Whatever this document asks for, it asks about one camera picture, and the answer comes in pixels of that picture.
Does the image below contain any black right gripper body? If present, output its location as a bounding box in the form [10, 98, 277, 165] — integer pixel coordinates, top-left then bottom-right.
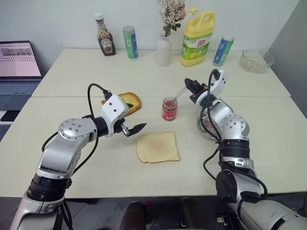
[190, 81, 209, 98]

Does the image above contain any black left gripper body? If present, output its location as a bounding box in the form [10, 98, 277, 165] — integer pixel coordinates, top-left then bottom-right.
[116, 117, 132, 137]

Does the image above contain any browned toast slice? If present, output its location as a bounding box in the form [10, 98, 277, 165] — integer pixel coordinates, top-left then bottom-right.
[101, 92, 142, 117]

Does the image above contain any pale bread slice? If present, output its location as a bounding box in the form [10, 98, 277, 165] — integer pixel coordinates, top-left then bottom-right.
[136, 130, 180, 165]

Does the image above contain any small glass jam jar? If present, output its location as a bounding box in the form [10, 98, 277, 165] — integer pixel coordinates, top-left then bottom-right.
[161, 96, 179, 123]

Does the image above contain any white ceramic vase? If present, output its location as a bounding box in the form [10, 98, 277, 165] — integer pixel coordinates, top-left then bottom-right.
[155, 33, 172, 68]

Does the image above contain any yellow dish soap bottle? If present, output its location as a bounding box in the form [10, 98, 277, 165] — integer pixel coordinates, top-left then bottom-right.
[179, 8, 216, 68]

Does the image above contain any blue green cylindrical canister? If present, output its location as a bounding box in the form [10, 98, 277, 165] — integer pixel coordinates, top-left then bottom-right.
[212, 34, 234, 67]
[122, 25, 140, 61]

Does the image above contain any clear glass bowl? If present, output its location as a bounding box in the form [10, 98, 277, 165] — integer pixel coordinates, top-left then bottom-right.
[240, 47, 275, 74]

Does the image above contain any dried flower bouquet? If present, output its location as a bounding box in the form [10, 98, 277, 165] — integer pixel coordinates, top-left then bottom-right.
[157, 0, 188, 38]

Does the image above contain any brown sauce bottle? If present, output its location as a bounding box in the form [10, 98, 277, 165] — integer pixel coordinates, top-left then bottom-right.
[94, 12, 117, 58]

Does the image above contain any black flat device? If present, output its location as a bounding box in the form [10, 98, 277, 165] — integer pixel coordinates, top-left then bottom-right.
[0, 110, 23, 123]

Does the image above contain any grey open laptop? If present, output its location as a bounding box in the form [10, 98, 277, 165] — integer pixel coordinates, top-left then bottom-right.
[0, 40, 43, 111]

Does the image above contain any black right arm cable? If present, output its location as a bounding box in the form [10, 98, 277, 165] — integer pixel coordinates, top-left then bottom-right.
[203, 69, 268, 200]

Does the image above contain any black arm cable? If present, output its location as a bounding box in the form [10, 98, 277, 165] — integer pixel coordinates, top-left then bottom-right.
[203, 69, 268, 200]
[41, 83, 112, 178]

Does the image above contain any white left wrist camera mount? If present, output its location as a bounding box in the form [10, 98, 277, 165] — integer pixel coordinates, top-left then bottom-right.
[100, 94, 130, 138]

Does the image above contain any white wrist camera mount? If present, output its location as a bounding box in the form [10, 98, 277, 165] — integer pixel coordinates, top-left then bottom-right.
[100, 94, 130, 138]
[191, 69, 227, 106]

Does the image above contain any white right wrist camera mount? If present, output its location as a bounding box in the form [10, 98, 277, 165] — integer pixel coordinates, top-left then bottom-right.
[191, 69, 227, 106]

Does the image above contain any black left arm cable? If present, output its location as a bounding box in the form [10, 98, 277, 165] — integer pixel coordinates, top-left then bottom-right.
[41, 83, 112, 178]

